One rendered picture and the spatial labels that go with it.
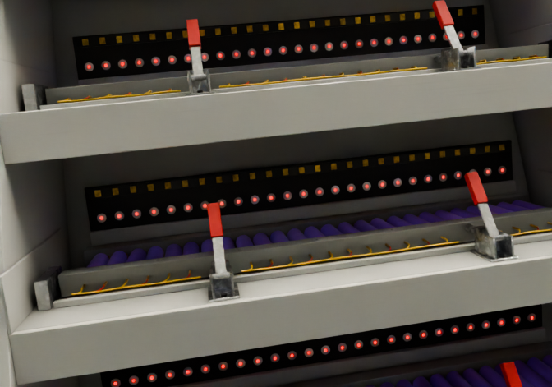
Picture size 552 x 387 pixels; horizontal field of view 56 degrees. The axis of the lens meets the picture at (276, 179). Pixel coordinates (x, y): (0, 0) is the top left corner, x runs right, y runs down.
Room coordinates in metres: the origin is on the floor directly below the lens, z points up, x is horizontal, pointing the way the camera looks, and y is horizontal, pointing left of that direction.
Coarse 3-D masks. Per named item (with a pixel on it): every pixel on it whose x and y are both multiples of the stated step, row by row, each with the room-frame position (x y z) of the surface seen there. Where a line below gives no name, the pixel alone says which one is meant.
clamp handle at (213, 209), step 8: (208, 208) 0.50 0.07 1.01; (216, 208) 0.50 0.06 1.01; (216, 216) 0.50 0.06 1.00; (216, 224) 0.50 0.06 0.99; (216, 232) 0.49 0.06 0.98; (216, 240) 0.49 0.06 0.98; (216, 248) 0.49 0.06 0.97; (216, 256) 0.49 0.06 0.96; (224, 256) 0.49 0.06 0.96; (216, 264) 0.49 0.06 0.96; (224, 264) 0.49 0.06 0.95; (216, 272) 0.48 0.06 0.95; (224, 272) 0.48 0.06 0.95
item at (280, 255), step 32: (416, 224) 0.57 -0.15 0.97; (448, 224) 0.56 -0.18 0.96; (480, 224) 0.57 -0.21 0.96; (512, 224) 0.57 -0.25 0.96; (544, 224) 0.58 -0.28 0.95; (192, 256) 0.53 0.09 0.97; (256, 256) 0.54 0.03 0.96; (288, 256) 0.54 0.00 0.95; (320, 256) 0.55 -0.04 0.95; (352, 256) 0.54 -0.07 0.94; (64, 288) 0.52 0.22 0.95; (96, 288) 0.52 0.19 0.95
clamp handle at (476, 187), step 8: (464, 176) 0.54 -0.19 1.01; (472, 176) 0.54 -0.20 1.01; (472, 184) 0.53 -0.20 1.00; (480, 184) 0.53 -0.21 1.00; (472, 192) 0.53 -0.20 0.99; (480, 192) 0.53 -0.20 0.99; (480, 200) 0.53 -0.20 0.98; (488, 200) 0.53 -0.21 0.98; (480, 208) 0.53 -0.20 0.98; (488, 208) 0.53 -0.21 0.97; (488, 216) 0.52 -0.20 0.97; (488, 224) 0.52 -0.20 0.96; (488, 232) 0.52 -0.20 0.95; (496, 232) 0.52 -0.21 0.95
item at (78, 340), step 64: (448, 192) 0.68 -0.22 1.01; (512, 192) 0.69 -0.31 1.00; (64, 256) 0.61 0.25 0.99; (448, 256) 0.53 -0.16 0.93; (64, 320) 0.46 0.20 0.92; (128, 320) 0.46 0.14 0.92; (192, 320) 0.47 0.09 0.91; (256, 320) 0.47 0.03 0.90; (320, 320) 0.48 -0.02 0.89; (384, 320) 0.49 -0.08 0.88
